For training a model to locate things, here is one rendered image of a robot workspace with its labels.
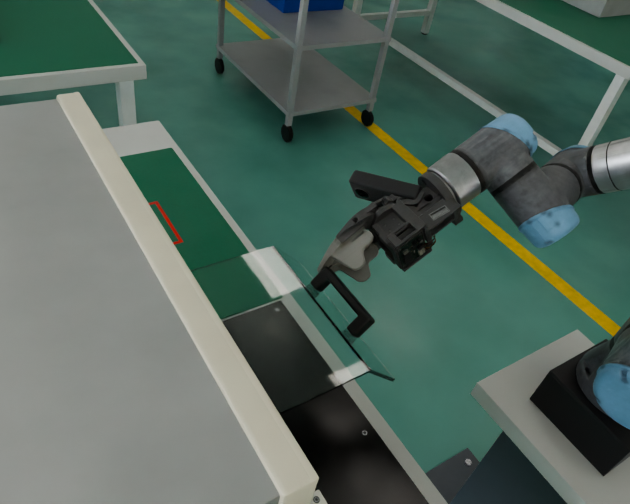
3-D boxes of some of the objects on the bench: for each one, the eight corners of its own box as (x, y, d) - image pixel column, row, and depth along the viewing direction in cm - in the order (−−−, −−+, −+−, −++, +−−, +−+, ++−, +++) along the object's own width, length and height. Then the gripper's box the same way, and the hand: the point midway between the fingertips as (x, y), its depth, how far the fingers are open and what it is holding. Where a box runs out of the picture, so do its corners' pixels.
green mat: (171, 148, 150) (171, 147, 150) (283, 298, 115) (283, 297, 115) (-302, 234, 104) (-303, 233, 104) (-355, 525, 70) (-357, 525, 70)
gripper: (461, 192, 73) (335, 288, 72) (465, 229, 81) (351, 316, 79) (420, 158, 78) (301, 247, 76) (428, 195, 86) (319, 277, 84)
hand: (323, 264), depth 79 cm, fingers closed, pressing on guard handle
